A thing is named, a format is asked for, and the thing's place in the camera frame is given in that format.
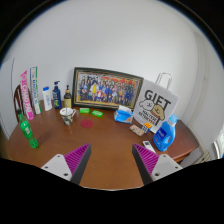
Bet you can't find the green small box left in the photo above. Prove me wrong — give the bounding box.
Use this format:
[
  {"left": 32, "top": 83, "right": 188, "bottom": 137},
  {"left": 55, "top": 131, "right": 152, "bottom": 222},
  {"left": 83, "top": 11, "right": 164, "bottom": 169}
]
[{"left": 79, "top": 108, "right": 90, "bottom": 113}]

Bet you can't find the white patterned mug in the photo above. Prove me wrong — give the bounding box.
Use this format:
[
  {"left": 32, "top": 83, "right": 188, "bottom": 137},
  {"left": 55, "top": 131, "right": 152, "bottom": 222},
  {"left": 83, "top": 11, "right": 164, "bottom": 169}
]
[{"left": 60, "top": 108, "right": 76, "bottom": 125}]

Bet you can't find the red round coaster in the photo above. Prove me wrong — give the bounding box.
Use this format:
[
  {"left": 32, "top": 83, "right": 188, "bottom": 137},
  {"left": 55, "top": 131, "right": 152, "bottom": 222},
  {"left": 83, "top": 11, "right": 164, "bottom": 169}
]
[{"left": 80, "top": 119, "right": 93, "bottom": 128}]

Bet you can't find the green small box right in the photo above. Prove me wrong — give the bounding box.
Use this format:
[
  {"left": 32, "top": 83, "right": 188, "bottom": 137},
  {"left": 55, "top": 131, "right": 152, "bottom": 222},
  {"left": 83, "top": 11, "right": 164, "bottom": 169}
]
[{"left": 91, "top": 110, "right": 103, "bottom": 117}]

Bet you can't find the pink toothpaste box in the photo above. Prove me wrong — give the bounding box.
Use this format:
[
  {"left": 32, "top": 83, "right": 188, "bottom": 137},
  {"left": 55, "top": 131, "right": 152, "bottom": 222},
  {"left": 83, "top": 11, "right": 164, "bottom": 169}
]
[{"left": 20, "top": 70, "right": 34, "bottom": 120}]

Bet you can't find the small snack packet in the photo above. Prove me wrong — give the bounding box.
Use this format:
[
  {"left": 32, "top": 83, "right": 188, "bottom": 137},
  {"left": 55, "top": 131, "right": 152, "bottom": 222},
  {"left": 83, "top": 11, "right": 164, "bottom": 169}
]
[{"left": 129, "top": 125, "right": 145, "bottom": 137}]

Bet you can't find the green small box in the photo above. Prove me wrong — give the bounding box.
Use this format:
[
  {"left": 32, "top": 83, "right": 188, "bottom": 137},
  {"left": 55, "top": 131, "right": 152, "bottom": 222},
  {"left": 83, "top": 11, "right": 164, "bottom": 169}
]
[
  {"left": 91, "top": 110, "right": 103, "bottom": 117},
  {"left": 79, "top": 108, "right": 90, "bottom": 113}
]

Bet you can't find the blue detergent bottle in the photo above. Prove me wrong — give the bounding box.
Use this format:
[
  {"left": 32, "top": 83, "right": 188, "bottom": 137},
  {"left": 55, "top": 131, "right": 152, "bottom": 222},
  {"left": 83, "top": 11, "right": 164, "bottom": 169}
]
[{"left": 153, "top": 114, "right": 178, "bottom": 152}]

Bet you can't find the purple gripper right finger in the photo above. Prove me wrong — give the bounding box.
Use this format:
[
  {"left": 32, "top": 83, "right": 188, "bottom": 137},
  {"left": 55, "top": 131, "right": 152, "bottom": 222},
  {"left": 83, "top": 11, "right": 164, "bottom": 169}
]
[{"left": 132, "top": 144, "right": 182, "bottom": 185}]

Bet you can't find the white remote control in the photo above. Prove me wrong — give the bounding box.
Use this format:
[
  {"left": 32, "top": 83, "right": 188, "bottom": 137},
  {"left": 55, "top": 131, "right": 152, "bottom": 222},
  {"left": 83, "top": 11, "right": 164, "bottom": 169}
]
[{"left": 143, "top": 141, "right": 156, "bottom": 153}]

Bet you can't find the dark yellow-label pump bottle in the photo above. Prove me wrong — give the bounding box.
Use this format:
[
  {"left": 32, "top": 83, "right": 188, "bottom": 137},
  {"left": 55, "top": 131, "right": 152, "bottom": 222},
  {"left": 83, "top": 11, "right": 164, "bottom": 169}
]
[{"left": 64, "top": 85, "right": 72, "bottom": 108}]

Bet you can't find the framed group photo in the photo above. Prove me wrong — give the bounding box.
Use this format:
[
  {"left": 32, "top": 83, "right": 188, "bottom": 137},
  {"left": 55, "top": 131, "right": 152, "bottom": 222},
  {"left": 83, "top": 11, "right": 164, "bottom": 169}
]
[{"left": 72, "top": 67, "right": 143, "bottom": 110}]

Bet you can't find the green plastic bottle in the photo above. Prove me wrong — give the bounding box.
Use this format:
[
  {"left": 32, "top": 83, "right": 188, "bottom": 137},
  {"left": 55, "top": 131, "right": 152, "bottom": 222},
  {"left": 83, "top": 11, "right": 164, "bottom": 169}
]
[{"left": 17, "top": 108, "right": 38, "bottom": 149}]

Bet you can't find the white lotion bottle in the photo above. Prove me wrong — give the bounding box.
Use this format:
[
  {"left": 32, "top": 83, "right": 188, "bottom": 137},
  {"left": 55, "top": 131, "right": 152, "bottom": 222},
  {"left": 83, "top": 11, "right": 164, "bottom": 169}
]
[{"left": 43, "top": 86, "right": 52, "bottom": 111}]

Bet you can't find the blue tissue pack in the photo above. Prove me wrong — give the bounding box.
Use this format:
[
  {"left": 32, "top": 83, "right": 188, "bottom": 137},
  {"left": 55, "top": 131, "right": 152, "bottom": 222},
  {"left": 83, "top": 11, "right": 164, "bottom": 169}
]
[{"left": 114, "top": 105, "right": 133, "bottom": 124}]

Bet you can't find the rubik's cube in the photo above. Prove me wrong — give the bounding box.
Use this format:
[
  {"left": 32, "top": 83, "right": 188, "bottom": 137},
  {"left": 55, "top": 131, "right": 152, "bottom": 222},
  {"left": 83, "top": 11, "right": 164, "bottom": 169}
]
[{"left": 142, "top": 122, "right": 152, "bottom": 133}]

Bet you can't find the white gift paper bag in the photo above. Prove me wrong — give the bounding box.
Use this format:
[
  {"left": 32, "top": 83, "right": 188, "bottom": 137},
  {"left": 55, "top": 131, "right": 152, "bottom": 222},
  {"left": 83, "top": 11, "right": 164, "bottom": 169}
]
[{"left": 133, "top": 73, "right": 179, "bottom": 133}]

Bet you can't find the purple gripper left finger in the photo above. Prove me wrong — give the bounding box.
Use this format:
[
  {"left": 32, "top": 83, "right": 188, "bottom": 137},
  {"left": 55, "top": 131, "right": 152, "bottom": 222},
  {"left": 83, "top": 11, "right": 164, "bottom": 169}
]
[{"left": 42, "top": 144, "right": 91, "bottom": 185}]

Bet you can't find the white green toothpaste box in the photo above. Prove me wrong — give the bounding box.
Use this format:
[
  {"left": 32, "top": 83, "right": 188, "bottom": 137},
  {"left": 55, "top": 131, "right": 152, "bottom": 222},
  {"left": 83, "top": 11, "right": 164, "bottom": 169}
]
[{"left": 30, "top": 67, "right": 41, "bottom": 115}]

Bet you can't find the dark blue pump bottle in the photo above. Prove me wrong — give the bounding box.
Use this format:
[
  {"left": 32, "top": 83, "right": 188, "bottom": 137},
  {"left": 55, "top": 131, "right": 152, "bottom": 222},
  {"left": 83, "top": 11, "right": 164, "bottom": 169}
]
[{"left": 52, "top": 81, "right": 62, "bottom": 109}]

